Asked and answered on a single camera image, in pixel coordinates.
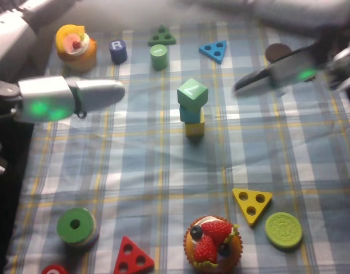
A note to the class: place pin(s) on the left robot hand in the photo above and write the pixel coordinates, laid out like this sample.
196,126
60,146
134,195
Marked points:
9,37

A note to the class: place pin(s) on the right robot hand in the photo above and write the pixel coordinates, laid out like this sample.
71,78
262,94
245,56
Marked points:
294,71

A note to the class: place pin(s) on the green cube number 7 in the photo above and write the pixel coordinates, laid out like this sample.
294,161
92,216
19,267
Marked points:
192,94

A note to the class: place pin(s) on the teal cube letter K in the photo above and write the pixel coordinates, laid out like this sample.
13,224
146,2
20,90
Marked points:
189,115

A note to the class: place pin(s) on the brown chocolate cookie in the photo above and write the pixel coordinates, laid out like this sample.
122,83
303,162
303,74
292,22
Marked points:
276,51

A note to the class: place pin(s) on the orange toy cupcake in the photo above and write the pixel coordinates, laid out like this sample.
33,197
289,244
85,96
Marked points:
76,50

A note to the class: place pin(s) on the blue triangle block three holes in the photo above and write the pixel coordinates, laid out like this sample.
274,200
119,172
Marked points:
215,51

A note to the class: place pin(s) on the blue cylinder letter R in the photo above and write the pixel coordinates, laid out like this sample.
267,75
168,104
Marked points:
118,52

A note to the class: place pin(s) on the white backdrop board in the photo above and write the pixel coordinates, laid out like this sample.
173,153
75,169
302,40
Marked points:
120,11

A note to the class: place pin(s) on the yellow cube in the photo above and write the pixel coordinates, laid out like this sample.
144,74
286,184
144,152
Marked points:
195,129

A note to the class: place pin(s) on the green cylinder with dash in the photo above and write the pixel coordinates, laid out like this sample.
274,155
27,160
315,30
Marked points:
159,58

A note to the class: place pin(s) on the green triangle block three holes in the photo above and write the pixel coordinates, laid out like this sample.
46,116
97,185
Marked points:
161,40

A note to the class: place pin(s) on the yellow triangle block three holes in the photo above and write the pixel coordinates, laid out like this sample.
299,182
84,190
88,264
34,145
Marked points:
251,204

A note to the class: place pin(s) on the green sandwich cookie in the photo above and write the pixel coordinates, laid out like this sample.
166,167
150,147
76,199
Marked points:
283,231

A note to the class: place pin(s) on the blue plaid tablecloth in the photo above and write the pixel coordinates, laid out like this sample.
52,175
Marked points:
152,171

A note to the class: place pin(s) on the strawberry toy cupcake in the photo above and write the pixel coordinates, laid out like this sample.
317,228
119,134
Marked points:
211,242

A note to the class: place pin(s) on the stacked coloured rings toy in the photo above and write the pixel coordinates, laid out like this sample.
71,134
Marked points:
66,225

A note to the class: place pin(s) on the red cylinder block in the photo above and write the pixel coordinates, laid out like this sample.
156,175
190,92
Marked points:
54,270

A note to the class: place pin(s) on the red triangle block three holes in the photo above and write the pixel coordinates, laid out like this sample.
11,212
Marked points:
132,262

